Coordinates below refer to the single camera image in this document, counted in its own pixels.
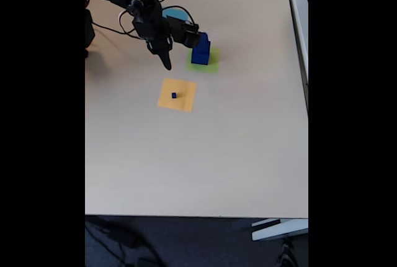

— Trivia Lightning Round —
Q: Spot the green paper square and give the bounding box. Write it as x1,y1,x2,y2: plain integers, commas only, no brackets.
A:
185,44,221,75

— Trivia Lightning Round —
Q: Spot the white neighbouring desk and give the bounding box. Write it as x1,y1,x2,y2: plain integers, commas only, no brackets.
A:
284,0,309,114

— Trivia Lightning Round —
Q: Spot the white table foot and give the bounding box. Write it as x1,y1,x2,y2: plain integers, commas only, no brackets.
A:
251,217,309,242

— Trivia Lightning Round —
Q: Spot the medium blue cube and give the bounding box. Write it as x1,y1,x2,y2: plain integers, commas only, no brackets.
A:
192,35,212,54

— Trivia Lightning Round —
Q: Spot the blue paper square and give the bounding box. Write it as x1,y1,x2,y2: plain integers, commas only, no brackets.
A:
161,5,194,26

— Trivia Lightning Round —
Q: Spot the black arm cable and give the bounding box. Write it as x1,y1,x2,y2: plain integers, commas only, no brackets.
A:
91,0,171,40

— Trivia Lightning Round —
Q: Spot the large blue cube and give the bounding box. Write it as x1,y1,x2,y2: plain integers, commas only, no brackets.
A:
190,43,212,65

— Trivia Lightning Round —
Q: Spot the orange paper square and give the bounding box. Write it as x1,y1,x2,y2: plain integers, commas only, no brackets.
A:
156,76,198,113

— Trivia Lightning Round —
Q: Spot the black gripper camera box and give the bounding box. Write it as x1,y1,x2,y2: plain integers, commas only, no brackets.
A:
166,16,202,50

